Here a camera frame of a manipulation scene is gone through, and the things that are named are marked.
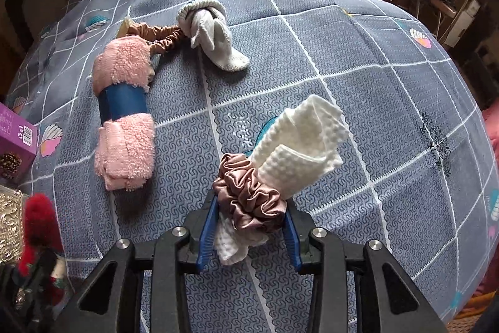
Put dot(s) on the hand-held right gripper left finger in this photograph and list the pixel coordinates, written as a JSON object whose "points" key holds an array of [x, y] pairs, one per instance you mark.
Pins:
{"points": [[208, 235]]}

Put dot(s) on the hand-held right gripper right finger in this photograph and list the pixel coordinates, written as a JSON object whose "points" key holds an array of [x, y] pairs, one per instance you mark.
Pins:
{"points": [[290, 241]]}

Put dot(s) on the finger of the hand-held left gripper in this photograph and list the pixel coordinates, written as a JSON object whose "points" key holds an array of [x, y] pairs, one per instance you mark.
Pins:
{"points": [[37, 278]]}

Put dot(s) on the red fluffy toy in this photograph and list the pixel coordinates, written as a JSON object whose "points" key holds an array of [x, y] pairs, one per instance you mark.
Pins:
{"points": [[39, 223]]}

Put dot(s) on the brown satin scrunchie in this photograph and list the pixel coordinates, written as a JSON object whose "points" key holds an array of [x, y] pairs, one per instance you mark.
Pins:
{"points": [[249, 196]]}

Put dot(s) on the white waffle cloth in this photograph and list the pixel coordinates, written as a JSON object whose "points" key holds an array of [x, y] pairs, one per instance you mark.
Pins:
{"points": [[300, 145]]}

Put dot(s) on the grey knotted sock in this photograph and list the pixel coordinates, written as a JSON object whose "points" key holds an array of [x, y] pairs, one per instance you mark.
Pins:
{"points": [[210, 32]]}

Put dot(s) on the ornate gold tissue box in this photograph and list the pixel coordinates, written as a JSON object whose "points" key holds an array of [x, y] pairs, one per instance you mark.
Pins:
{"points": [[9, 223]]}

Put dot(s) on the purple tissue box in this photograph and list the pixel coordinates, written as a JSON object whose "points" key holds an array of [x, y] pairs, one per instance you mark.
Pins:
{"points": [[17, 142]]}

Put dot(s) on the pink towel roll, blue band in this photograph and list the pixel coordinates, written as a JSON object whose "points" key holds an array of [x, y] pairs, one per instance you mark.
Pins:
{"points": [[123, 114]]}

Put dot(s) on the grey checked leaf-print blanket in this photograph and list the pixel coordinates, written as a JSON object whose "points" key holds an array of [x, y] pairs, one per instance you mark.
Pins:
{"points": [[351, 64]]}

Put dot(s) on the brown satin hair band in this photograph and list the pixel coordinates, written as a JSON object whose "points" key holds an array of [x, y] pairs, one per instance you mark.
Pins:
{"points": [[156, 36]]}

